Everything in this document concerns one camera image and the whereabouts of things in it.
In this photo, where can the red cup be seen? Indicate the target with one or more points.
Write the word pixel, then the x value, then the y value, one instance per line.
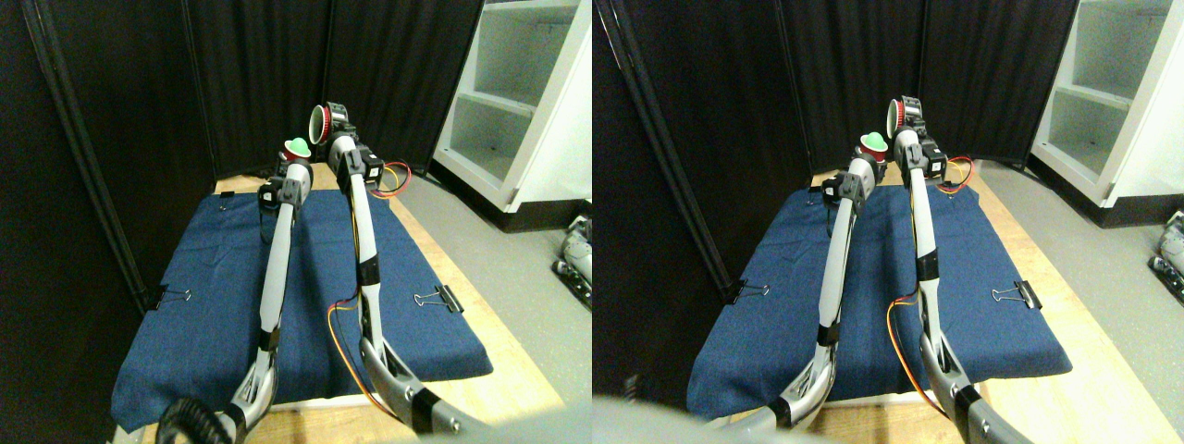
pixel 298 148
pixel 897 116
pixel 874 145
pixel 321 123

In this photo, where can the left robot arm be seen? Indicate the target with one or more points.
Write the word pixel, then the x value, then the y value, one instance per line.
pixel 282 264
pixel 844 268

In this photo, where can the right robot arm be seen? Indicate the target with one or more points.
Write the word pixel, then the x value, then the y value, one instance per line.
pixel 922 222
pixel 363 231

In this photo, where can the black curtain stand foot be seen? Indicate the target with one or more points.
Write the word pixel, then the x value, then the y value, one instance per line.
pixel 252 176

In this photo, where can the dark blue cloth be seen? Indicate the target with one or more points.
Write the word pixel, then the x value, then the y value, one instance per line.
pixel 203 277
pixel 768 277

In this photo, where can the black curtain stand pole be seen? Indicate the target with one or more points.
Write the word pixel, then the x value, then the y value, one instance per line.
pixel 91 153
pixel 668 139

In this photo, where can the white shelf unit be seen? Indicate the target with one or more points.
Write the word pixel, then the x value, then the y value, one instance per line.
pixel 1156 157
pixel 564 157

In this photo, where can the grey and black device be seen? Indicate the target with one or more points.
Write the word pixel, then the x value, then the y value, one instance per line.
pixel 1167 250
pixel 575 259

